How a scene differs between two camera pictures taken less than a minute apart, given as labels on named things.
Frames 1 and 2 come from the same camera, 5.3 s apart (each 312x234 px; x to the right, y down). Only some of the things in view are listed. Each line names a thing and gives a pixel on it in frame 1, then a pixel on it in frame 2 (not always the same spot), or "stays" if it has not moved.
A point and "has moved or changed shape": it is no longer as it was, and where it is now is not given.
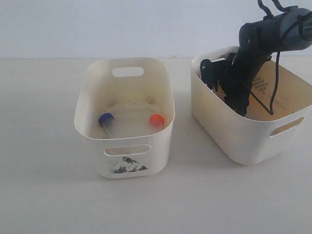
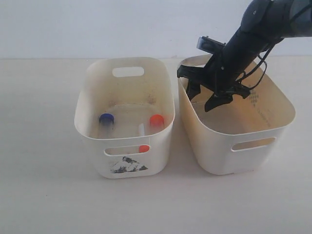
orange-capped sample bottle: x=156 y=121 stays
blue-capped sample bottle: x=107 y=121 stays
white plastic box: x=126 y=112 stays
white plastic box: x=257 y=138 has moved or changed shape
